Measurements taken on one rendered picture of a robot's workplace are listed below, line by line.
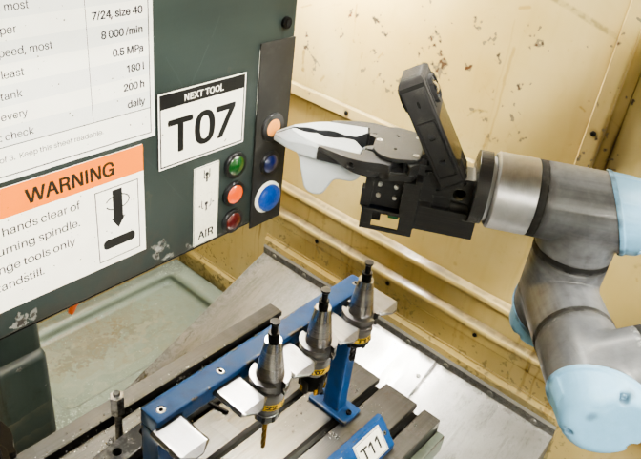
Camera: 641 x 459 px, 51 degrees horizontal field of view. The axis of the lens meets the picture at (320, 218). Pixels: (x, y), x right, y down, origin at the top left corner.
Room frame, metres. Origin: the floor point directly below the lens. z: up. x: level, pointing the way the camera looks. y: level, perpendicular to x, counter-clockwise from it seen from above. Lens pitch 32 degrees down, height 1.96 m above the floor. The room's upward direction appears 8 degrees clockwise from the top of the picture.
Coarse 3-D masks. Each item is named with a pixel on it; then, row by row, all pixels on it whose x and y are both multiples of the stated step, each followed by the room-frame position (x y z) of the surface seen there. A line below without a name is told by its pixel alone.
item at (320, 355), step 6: (300, 336) 0.82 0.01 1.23; (336, 336) 0.83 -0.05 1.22; (300, 342) 0.80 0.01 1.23; (336, 342) 0.82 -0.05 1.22; (300, 348) 0.80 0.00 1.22; (306, 348) 0.79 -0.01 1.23; (312, 348) 0.79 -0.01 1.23; (324, 348) 0.80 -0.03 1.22; (330, 348) 0.81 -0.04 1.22; (336, 348) 0.81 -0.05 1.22; (312, 354) 0.79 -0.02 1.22; (318, 354) 0.79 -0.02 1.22; (324, 354) 0.79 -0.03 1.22; (330, 354) 0.80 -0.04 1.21; (318, 360) 0.79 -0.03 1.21
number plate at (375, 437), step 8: (368, 432) 0.88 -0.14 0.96; (376, 432) 0.88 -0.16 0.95; (360, 440) 0.86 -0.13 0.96; (368, 440) 0.86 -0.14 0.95; (376, 440) 0.87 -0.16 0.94; (384, 440) 0.88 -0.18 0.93; (352, 448) 0.84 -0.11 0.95; (360, 448) 0.84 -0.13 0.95; (368, 448) 0.85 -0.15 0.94; (376, 448) 0.86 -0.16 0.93; (384, 448) 0.87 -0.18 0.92; (360, 456) 0.83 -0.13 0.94; (368, 456) 0.84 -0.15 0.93; (376, 456) 0.85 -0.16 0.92
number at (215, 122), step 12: (228, 96) 0.56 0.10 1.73; (204, 108) 0.54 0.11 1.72; (216, 108) 0.55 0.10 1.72; (228, 108) 0.56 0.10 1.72; (204, 120) 0.54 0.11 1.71; (216, 120) 0.55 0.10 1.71; (228, 120) 0.56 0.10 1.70; (204, 132) 0.54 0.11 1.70; (216, 132) 0.55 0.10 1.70; (228, 132) 0.56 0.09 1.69; (204, 144) 0.54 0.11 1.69; (216, 144) 0.55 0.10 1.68
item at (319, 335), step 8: (320, 312) 0.80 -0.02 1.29; (328, 312) 0.81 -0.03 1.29; (312, 320) 0.81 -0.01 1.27; (320, 320) 0.80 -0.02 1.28; (328, 320) 0.81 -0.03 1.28; (312, 328) 0.80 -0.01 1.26; (320, 328) 0.80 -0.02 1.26; (328, 328) 0.81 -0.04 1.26; (312, 336) 0.80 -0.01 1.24; (320, 336) 0.80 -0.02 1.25; (328, 336) 0.80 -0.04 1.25; (312, 344) 0.80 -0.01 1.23; (320, 344) 0.80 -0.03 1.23; (328, 344) 0.80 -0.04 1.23
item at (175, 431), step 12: (180, 420) 0.63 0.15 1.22; (156, 432) 0.60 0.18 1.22; (168, 432) 0.60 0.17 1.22; (180, 432) 0.61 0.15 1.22; (192, 432) 0.61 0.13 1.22; (168, 444) 0.59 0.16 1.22; (180, 444) 0.59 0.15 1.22; (192, 444) 0.59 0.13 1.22; (204, 444) 0.59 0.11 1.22; (180, 456) 0.57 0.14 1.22; (192, 456) 0.57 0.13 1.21
